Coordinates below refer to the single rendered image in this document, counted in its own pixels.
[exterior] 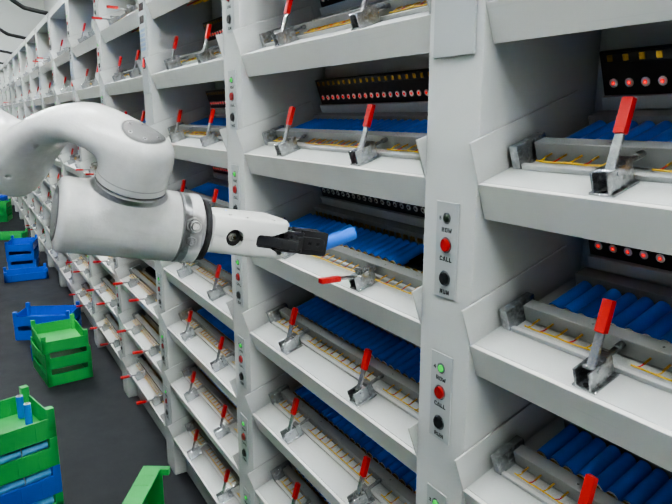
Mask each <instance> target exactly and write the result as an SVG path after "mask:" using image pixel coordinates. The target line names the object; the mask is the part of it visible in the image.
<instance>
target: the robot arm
mask: <svg viewBox="0 0 672 504"><path fill-rule="evenodd" d="M69 142H70V143H73V144H75V145H78V146H80V147H82V148H84V149H86V150H87V151H89V152H90V153H92V154H93V155H94V156H95V158H96V160H97V169H96V173H95V176H94V177H91V178H80V177H73V176H63V177H61V178H60V180H59V181H58V183H57V185H56V188H55V192H54V195H53V200H52V207H51V215H50V240H51V244H52V247H53V249H54V250H55V251H56V252H60V253H72V254H85V255H97V256H109V257H121V258H134V259H146V260H158V261H171V262H180V263H192V262H193V261H194V260H201V259H203V258H204V256H205V255H206V253H207V252H211V253H219V254H228V255H237V256H246V257H257V258H270V259H280V258H282V257H283V256H284V254H283V253H282V252H291V253H298V254H303V255H314V256H324V255H325V253H326V247H327V242H328V236H329V235H328V234H327V233H325V232H319V231H318V230H316V229H309V228H301V227H292V231H291V228H290V227H289V223H288V222H287V221H286V220H284V219H282V218H279V217H276V216H273V215H270V214H267V213H263V212H255V211H245V210H236V209H227V208H216V207H211V204H210V203H209V201H208V200H207V199H202V198H201V197H200V196H199V195H198V194H192V193H185V192H178V191H171V190H167V187H168V183H169V180H170V176H171V172H172V168H173V164H174V149H173V146H172V144H171V143H170V141H169V140H168V139H167V138H166V137H165V136H163V135H162V134H161V133H160V132H158V131H157V130H155V129H153V128H152V127H150V126H148V125H146V124H145V123H143V122H141V121H139V120H137V119H135V118H133V117H131V116H129V115H127V114H125V113H122V112H120V111H118V110H116V109H114V108H111V107H108V106H105V105H102V104H98V103H92V102H74V103H67V104H62V105H58V106H54V107H50V108H47V109H44V110H42V111H39V112H37V113H35V114H33V115H31V116H29V117H27V118H26V119H24V120H22V121H21V120H19V119H17V118H16V117H14V116H12V115H10V114H8V113H7V112H5V111H3V110H1V109H0V194H3V195H7V196H12V197H21V196H26V195H28V194H30V193H32V192H33V191H35V190H36V189H37V188H38V187H39V186H40V185H41V183H42V182H43V181H44V179H45V178H46V176H47V175H48V173H49V171H50V169H51V167H52V166H53V164H54V162H55V160H56V159H57V157H58V155H59V154H60V153H61V151H62V150H63V148H64V147H65V146H66V145H67V144H68V143H69ZM280 251H281V252H280Z"/></svg>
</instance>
